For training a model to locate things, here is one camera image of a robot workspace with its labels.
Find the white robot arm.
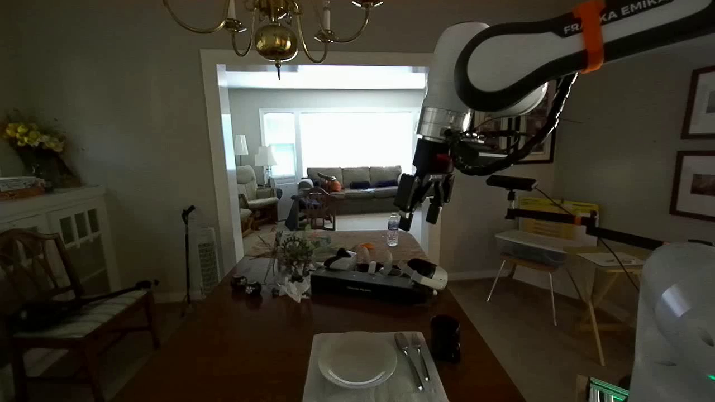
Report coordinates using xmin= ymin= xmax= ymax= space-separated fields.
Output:
xmin=393 ymin=0 xmax=715 ymax=230

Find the wooden chair with cushion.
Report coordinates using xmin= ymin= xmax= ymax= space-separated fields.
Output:
xmin=0 ymin=228 xmax=161 ymax=402

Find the yellow flower bouquet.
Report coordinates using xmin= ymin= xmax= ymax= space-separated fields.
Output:
xmin=0 ymin=112 xmax=78 ymax=188

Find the white plate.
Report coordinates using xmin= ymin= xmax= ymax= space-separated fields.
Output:
xmin=318 ymin=334 xmax=398 ymax=389

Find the silver knife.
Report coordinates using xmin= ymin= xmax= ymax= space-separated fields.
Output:
xmin=396 ymin=334 xmax=425 ymax=393

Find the grey sofa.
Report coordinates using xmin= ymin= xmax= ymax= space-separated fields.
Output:
xmin=307 ymin=165 xmax=403 ymax=214

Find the white folding table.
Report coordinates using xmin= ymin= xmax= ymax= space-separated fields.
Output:
xmin=488 ymin=230 xmax=644 ymax=365

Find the black mug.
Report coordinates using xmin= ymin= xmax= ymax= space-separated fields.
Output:
xmin=431 ymin=316 xmax=460 ymax=362

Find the brass chandelier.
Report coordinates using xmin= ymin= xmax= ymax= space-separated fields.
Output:
xmin=161 ymin=0 xmax=381 ymax=75

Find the framed picture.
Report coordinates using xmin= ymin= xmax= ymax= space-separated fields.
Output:
xmin=671 ymin=149 xmax=715 ymax=222
xmin=681 ymin=68 xmax=715 ymax=139

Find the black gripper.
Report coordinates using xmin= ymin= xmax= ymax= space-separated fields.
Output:
xmin=393 ymin=139 xmax=451 ymax=228

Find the white placemat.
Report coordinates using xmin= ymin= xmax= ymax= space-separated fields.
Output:
xmin=302 ymin=330 xmax=449 ymax=402

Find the framed picture upper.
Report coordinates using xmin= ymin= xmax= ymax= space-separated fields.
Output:
xmin=681 ymin=68 xmax=715 ymax=139

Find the black tray with items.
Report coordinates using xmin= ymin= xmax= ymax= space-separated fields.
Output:
xmin=310 ymin=248 xmax=449 ymax=303

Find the white sideboard cabinet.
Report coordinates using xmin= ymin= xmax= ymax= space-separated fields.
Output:
xmin=0 ymin=188 xmax=120 ymax=293

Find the framed picture lower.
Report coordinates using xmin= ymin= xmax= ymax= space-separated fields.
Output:
xmin=671 ymin=149 xmax=715 ymax=222

